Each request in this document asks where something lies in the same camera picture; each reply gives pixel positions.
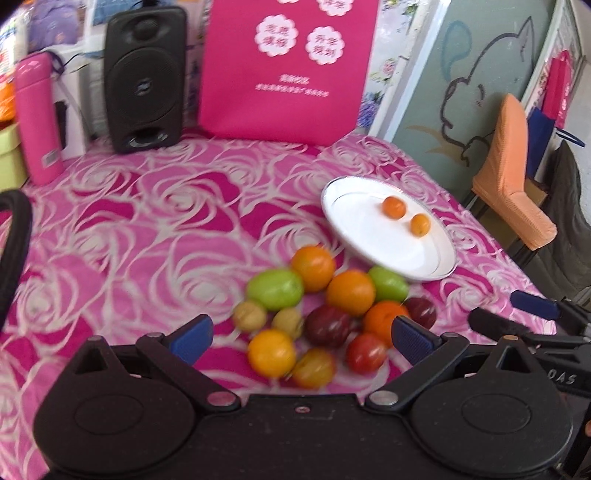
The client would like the dark red plum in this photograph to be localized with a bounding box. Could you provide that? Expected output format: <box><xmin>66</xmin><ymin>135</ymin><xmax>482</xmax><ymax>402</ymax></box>
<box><xmin>304</xmin><ymin>305</ymin><xmax>353</xmax><ymax>349</ymax></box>

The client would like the dark grey covered chair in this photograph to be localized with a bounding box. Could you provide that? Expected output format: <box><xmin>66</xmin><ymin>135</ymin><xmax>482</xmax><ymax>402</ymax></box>
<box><xmin>525</xmin><ymin>142</ymin><xmax>590</xmax><ymax>300</ymax></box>

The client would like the yellow-red plum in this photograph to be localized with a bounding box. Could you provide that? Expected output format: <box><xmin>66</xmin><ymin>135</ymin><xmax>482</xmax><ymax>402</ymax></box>
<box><xmin>291</xmin><ymin>348</ymin><xmax>336</xmax><ymax>389</ymax></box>

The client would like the white round plate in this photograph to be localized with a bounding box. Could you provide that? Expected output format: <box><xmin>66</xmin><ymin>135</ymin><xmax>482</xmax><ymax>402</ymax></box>
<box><xmin>321</xmin><ymin>176</ymin><xmax>458</xmax><ymax>282</ymax></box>

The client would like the small mandarin orange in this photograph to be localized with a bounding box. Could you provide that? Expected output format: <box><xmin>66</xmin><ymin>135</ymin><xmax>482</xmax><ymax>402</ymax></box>
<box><xmin>382</xmin><ymin>196</ymin><xmax>407</xmax><ymax>220</ymax></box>

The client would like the yellow orange fruit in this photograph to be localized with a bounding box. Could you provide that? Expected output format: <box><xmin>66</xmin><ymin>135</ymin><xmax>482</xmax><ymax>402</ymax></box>
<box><xmin>246</xmin><ymin>329</ymin><xmax>297</xmax><ymax>379</ymax></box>

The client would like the small yellow-orange kumquat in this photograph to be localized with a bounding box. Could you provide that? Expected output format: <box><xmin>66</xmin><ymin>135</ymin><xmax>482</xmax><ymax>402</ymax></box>
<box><xmin>410</xmin><ymin>213</ymin><xmax>431</xmax><ymax>238</ymax></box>

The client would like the orange tangerine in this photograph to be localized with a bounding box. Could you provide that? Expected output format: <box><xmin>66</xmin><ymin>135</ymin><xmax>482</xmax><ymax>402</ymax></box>
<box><xmin>363</xmin><ymin>300</ymin><xmax>410</xmax><ymax>348</ymax></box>

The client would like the magenta tote bag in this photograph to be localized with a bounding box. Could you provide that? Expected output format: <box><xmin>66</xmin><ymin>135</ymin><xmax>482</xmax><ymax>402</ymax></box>
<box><xmin>197</xmin><ymin>0</ymin><xmax>380</xmax><ymax>146</ymax></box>

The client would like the small brown fruit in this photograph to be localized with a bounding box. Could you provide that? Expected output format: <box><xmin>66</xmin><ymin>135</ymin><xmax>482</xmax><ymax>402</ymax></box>
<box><xmin>271</xmin><ymin>307</ymin><xmax>304</xmax><ymax>340</ymax></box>
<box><xmin>231</xmin><ymin>300</ymin><xmax>267</xmax><ymax>333</ymax></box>

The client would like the pink thermos bottle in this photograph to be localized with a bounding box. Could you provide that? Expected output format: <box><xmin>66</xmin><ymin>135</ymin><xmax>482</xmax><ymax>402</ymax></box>
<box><xmin>14</xmin><ymin>52</ymin><xmax>64</xmax><ymax>185</ymax></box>

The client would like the light green box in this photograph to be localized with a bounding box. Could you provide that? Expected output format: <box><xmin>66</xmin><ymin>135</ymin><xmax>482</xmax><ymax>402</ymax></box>
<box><xmin>0</xmin><ymin>124</ymin><xmax>29</xmax><ymax>191</ymax></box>

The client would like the large orange front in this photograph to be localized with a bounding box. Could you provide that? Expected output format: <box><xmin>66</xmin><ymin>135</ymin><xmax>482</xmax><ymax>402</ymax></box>
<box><xmin>325</xmin><ymin>270</ymin><xmax>377</xmax><ymax>317</ymax></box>

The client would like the black speaker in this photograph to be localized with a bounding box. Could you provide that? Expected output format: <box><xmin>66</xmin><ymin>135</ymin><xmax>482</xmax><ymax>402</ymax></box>
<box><xmin>103</xmin><ymin>6</ymin><xmax>187</xmax><ymax>154</ymax></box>

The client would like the pink rose tablecloth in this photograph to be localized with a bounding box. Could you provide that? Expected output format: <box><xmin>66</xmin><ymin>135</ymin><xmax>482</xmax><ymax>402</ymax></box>
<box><xmin>1</xmin><ymin>132</ymin><xmax>555</xmax><ymax>479</ymax></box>

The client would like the large orange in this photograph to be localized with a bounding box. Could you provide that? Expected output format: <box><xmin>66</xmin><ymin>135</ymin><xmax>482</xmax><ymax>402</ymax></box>
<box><xmin>325</xmin><ymin>270</ymin><xmax>377</xmax><ymax>317</ymax></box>
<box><xmin>290</xmin><ymin>245</ymin><xmax>337</xmax><ymax>294</ymax></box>

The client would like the green apple right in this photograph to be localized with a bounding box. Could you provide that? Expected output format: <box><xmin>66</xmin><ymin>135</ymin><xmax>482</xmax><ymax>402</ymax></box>
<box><xmin>368</xmin><ymin>265</ymin><xmax>409</xmax><ymax>303</ymax></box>

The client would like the green apple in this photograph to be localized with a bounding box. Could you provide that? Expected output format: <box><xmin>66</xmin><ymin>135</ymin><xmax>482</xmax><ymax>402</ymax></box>
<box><xmin>245</xmin><ymin>268</ymin><xmax>304</xmax><ymax>311</ymax></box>
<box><xmin>368</xmin><ymin>265</ymin><xmax>409</xmax><ymax>303</ymax></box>

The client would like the hanging pink bag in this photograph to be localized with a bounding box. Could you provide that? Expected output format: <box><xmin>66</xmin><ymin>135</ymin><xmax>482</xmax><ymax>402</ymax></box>
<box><xmin>542</xmin><ymin>50</ymin><xmax>572</xmax><ymax>128</ymax></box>

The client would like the white box behind thermos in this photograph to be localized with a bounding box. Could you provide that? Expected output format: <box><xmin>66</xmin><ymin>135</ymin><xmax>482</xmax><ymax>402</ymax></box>
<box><xmin>47</xmin><ymin>48</ymin><xmax>108</xmax><ymax>160</ymax></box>

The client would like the orange covered chair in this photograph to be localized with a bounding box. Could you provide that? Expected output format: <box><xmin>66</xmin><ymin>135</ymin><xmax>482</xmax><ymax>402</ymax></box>
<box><xmin>462</xmin><ymin>94</ymin><xmax>557</xmax><ymax>255</ymax></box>

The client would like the large orange back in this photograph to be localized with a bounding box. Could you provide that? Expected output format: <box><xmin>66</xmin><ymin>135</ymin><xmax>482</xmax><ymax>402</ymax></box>
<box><xmin>290</xmin><ymin>245</ymin><xmax>337</xmax><ymax>294</ymax></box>

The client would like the green apple left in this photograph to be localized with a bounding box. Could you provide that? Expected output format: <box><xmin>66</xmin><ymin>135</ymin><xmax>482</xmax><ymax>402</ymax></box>
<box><xmin>245</xmin><ymin>268</ymin><xmax>304</xmax><ymax>311</ymax></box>

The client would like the blue bag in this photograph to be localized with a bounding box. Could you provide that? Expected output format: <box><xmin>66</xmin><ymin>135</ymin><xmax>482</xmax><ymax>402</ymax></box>
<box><xmin>526</xmin><ymin>107</ymin><xmax>586</xmax><ymax>180</ymax></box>

